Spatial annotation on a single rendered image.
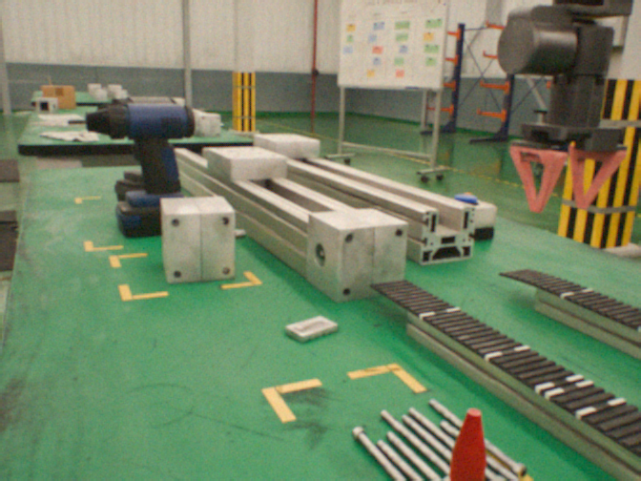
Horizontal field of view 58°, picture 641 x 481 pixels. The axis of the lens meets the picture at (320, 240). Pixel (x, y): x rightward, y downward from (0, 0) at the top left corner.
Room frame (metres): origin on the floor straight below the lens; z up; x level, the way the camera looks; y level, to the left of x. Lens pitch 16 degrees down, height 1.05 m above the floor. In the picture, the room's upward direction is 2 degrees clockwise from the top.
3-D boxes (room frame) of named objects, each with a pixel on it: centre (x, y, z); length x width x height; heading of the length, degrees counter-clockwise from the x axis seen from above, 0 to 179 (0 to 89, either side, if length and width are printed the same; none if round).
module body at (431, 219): (1.23, -0.02, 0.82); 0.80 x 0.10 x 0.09; 27
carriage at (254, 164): (1.14, 0.15, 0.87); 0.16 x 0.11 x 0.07; 27
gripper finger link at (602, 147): (0.70, -0.31, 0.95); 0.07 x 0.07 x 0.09; 28
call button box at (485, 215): (1.03, -0.25, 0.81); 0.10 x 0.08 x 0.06; 117
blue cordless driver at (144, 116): (0.98, 0.32, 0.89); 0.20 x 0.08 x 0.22; 118
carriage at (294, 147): (1.45, 0.09, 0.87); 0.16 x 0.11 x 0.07; 27
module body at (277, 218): (1.14, 0.15, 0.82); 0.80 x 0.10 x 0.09; 27
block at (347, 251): (0.75, -0.06, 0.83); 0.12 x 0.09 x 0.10; 117
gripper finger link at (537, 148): (0.67, -0.26, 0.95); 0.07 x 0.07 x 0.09; 28
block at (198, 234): (0.79, 0.16, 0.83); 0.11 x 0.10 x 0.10; 108
